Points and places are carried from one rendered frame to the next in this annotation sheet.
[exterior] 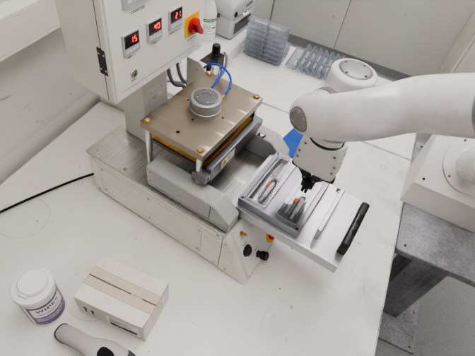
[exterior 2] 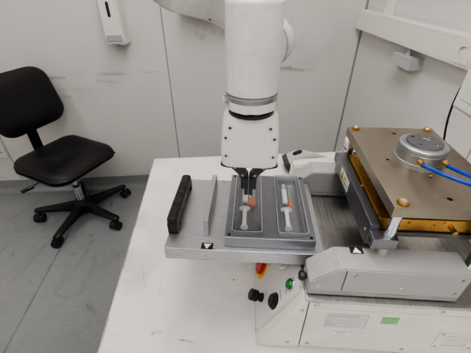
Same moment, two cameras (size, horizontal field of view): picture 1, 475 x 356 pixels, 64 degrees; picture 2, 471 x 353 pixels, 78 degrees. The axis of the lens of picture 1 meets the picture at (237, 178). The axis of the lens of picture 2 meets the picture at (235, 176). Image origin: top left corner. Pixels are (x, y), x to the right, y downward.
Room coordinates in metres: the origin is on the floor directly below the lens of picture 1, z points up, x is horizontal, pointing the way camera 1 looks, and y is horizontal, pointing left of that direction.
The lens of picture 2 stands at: (1.03, -0.35, 1.39)
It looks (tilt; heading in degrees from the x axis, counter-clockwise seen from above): 35 degrees down; 160
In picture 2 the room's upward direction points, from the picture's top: straight up
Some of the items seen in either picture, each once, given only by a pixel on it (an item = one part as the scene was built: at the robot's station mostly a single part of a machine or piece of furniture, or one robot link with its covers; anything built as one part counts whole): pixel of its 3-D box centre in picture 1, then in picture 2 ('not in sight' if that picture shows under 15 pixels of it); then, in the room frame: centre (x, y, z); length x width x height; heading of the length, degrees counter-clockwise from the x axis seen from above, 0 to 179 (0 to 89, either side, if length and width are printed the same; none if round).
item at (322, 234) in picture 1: (301, 203); (245, 211); (0.60, -0.17, 0.97); 0.30 x 0.22 x 0.08; 66
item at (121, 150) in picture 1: (191, 153); (403, 232); (0.74, 0.14, 0.93); 0.46 x 0.35 x 0.01; 66
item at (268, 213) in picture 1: (285, 191); (268, 207); (0.62, -0.13, 0.98); 0.20 x 0.17 x 0.03; 156
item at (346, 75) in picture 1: (341, 99); (254, 45); (0.60, -0.16, 1.30); 0.09 x 0.08 x 0.13; 134
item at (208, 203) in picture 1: (191, 193); (343, 179); (0.57, 0.10, 0.96); 0.25 x 0.05 x 0.07; 66
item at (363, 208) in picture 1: (353, 227); (180, 201); (0.55, -0.30, 0.99); 0.15 x 0.02 x 0.04; 156
